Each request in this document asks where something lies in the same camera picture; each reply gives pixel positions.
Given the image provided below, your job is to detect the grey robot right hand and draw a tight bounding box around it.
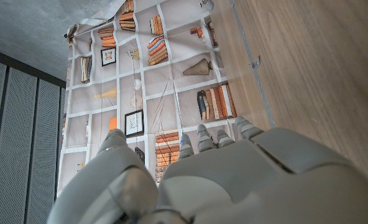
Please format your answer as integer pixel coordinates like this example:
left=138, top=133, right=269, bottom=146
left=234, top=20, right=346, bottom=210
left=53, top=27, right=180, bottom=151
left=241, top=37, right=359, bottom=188
left=198, top=0, right=215, bottom=11

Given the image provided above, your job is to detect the printed bookshelf backdrop cloth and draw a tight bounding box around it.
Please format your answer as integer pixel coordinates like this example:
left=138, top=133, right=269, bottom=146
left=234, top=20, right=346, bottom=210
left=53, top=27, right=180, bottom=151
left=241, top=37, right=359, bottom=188
left=55, top=0, right=239, bottom=200

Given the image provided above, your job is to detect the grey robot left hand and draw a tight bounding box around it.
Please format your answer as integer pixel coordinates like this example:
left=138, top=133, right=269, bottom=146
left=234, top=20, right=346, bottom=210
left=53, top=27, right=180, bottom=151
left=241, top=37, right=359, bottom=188
left=46, top=116, right=368, bottom=224

